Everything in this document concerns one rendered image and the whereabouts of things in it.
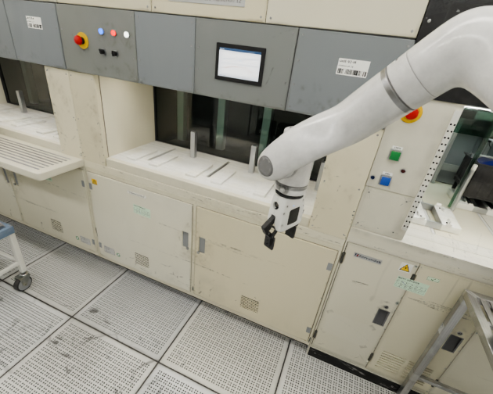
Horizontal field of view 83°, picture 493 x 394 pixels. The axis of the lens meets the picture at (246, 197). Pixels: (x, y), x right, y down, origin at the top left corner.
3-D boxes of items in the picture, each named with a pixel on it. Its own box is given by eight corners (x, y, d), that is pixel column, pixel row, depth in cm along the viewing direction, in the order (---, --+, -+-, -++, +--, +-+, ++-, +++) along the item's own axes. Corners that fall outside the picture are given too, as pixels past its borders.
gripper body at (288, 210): (289, 198, 66) (281, 236, 72) (313, 188, 73) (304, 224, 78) (266, 186, 71) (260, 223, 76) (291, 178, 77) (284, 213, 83)
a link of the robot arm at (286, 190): (293, 191, 65) (291, 202, 67) (314, 183, 71) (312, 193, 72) (268, 177, 71) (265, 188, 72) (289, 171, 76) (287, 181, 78)
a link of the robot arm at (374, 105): (387, 113, 40) (262, 191, 63) (422, 109, 50) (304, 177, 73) (358, 61, 41) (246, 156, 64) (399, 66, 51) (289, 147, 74)
